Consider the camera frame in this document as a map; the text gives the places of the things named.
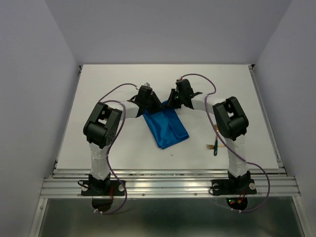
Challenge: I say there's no blue cloth napkin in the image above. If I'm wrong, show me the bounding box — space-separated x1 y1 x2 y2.
143 108 189 149

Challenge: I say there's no gold spoon green handle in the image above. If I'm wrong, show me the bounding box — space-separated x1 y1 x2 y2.
213 124 219 156

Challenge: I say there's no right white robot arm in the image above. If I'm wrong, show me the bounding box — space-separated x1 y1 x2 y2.
166 79 254 196

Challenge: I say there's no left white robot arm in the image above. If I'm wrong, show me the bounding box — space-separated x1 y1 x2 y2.
83 85 163 195

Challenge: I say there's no gold fork green handle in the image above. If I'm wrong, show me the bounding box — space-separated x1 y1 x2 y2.
206 144 225 150

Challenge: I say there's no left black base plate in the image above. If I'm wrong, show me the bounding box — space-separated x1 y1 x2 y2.
78 180 125 197

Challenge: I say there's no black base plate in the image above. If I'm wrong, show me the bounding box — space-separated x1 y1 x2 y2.
78 180 125 197
209 179 257 196

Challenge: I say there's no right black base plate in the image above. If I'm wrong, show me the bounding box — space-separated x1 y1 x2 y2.
209 179 257 196

